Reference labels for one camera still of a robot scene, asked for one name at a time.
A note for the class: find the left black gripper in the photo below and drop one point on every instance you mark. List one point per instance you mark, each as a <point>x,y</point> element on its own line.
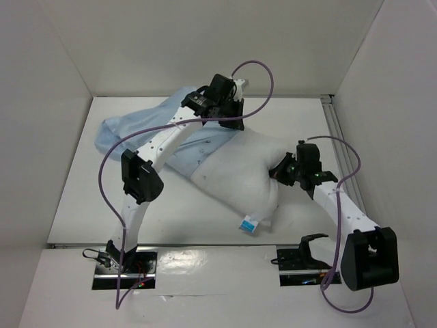
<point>237,124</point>

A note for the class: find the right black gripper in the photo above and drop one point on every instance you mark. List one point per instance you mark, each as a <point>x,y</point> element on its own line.
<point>279,171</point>

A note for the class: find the white pillow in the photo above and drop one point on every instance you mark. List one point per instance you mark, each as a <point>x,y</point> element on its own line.
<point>237,174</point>

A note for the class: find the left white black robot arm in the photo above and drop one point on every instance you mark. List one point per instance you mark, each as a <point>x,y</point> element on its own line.
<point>144,153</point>

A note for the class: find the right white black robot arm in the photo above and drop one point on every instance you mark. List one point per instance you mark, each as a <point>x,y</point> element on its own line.
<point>370,256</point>

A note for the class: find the blue white pillow label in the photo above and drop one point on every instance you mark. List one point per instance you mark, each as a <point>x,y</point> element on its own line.
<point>248,225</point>

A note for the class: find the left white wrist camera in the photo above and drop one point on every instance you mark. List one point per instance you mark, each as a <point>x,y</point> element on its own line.
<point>240,85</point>

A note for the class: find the aluminium extrusion rail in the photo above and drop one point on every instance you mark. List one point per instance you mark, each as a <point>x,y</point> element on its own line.
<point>345,158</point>

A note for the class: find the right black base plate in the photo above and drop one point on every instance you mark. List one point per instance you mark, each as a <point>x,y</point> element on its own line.
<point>293,271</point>

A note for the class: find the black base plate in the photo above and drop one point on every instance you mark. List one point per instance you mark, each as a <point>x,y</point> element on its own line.
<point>141,271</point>
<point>293,271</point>

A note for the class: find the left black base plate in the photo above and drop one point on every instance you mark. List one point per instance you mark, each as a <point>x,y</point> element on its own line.
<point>141,271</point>

